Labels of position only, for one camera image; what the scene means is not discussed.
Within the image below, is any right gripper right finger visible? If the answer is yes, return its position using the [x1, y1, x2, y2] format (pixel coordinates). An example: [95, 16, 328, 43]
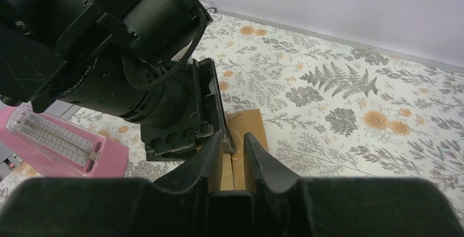
[243, 132, 463, 236]

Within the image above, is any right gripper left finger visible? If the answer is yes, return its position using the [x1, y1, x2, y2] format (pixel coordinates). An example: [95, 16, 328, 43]
[1, 132, 223, 236]

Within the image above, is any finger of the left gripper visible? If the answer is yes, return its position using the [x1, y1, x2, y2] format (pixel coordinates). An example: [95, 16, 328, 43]
[198, 58, 237, 155]

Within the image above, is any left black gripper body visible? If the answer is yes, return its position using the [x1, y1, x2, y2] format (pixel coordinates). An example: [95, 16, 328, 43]
[54, 47, 215, 161]

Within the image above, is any brown cardboard express box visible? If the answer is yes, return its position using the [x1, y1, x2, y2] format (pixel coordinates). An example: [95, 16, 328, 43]
[220, 109, 269, 191]

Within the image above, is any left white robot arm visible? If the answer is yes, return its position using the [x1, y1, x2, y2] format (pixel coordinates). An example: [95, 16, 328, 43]
[1, 0, 236, 161]

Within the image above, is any floral patterned table mat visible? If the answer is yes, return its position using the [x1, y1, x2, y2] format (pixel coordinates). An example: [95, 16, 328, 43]
[0, 10, 464, 222]

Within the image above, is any pink plastic bag package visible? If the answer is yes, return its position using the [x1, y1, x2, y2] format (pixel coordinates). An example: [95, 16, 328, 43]
[1, 105, 129, 178]

